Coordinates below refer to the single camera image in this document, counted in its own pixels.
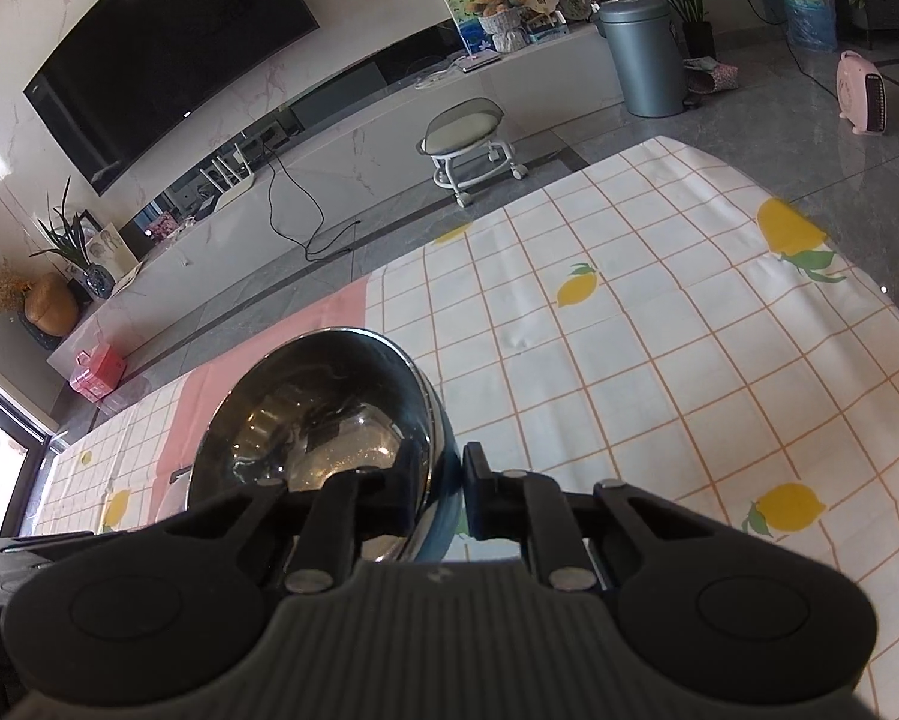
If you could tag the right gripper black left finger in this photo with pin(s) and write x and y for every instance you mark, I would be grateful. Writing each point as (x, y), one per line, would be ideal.
(350, 508)

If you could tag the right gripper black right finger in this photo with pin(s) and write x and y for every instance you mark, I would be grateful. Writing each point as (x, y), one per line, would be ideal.
(531, 510)

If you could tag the blue steel bowl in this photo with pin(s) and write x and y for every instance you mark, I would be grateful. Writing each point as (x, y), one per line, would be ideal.
(331, 401)

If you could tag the red tissue box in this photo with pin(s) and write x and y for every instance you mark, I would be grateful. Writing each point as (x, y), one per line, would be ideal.
(97, 372)

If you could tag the checked lemon tablecloth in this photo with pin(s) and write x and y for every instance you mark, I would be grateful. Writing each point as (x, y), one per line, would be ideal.
(657, 317)

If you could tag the brown round vase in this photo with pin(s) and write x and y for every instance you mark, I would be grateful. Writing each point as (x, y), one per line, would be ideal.
(51, 306)

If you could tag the white wifi router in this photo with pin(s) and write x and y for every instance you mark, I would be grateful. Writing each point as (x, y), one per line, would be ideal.
(230, 174)

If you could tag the green potted aloe plant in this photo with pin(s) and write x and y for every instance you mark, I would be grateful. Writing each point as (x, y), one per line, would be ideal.
(66, 240)

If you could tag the white rolling stool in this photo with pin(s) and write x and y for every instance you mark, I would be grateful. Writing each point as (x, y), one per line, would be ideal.
(461, 133)

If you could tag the white marble tv cabinet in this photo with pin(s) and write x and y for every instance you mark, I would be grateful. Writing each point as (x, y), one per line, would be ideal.
(363, 160)

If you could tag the blue picture book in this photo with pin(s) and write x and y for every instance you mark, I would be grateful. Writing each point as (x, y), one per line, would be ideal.
(466, 14)

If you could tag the grey round trash bin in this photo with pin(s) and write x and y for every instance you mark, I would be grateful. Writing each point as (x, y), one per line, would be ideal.
(646, 56)

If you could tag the pink fan heater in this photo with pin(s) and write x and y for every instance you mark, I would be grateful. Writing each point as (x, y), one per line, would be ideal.
(861, 94)

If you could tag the blue water bottle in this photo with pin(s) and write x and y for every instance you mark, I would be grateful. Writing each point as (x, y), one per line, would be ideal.
(811, 24)

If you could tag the black wall television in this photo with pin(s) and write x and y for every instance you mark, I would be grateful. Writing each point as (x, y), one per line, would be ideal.
(130, 70)

